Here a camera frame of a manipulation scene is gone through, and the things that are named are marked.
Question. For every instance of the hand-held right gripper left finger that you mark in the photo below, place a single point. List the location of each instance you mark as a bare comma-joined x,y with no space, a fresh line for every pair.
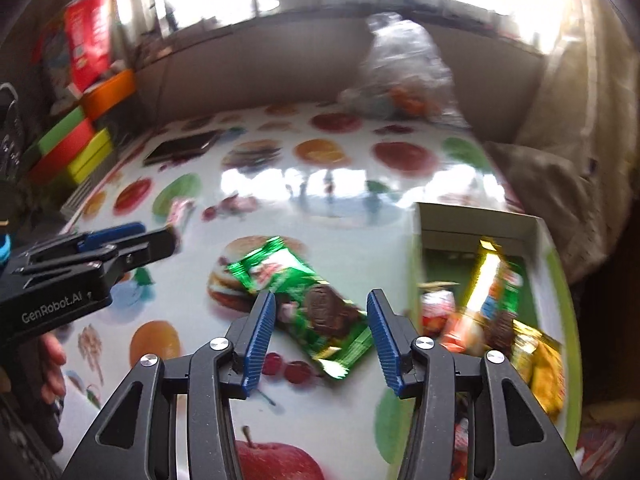
260,340

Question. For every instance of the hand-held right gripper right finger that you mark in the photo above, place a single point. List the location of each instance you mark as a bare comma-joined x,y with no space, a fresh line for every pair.
385,340

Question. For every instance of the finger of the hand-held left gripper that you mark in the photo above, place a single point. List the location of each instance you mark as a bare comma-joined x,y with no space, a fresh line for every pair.
145,250
110,235

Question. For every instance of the pink white candy packet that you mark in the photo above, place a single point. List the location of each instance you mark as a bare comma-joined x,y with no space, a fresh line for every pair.
180,210

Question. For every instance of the green cardboard box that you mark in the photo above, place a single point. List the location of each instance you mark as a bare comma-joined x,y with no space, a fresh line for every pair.
475,222

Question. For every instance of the yellow gold snack packet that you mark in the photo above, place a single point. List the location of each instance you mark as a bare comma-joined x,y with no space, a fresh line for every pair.
542,370

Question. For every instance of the person's left hand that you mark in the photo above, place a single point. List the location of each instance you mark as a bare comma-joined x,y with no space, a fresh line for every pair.
52,360

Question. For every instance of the grey striped box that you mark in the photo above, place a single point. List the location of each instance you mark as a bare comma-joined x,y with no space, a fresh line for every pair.
80,195

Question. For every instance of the yellow-green box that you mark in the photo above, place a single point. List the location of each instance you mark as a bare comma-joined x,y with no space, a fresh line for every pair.
90,157

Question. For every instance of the red box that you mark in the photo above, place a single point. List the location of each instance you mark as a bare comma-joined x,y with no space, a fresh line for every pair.
65,155

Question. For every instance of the black phone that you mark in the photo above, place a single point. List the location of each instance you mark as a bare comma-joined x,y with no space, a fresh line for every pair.
180,147

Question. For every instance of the red snack bag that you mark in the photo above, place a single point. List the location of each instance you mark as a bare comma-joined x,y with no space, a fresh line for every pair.
90,35

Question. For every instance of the beige floral curtain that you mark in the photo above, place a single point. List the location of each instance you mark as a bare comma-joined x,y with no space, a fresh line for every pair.
550,185

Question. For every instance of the pink patterned cloth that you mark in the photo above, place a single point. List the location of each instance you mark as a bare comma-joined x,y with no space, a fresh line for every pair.
600,445

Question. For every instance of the clear plastic bag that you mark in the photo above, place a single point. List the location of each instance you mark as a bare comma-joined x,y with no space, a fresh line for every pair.
405,60

